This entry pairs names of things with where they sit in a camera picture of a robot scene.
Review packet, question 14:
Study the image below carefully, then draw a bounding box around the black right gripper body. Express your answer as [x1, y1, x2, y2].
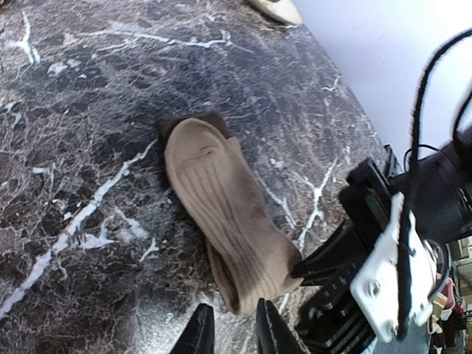
[296, 143, 471, 353]

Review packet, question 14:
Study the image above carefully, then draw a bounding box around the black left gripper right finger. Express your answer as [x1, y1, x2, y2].
[255, 299, 305, 354]

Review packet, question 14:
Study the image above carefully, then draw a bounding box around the tan ribbed sock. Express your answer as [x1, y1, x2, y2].
[159, 113, 302, 315]

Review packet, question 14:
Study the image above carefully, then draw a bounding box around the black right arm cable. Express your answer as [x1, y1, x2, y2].
[394, 27, 472, 340]

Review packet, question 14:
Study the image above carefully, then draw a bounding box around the cream floral plate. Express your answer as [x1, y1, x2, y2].
[247, 0, 304, 26]

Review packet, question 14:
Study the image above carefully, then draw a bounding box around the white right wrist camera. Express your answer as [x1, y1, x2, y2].
[350, 192, 437, 343]

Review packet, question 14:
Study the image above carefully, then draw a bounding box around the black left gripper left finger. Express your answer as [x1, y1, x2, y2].
[171, 304, 215, 354]

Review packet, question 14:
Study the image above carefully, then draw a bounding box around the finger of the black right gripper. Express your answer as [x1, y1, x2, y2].
[291, 221, 354, 286]

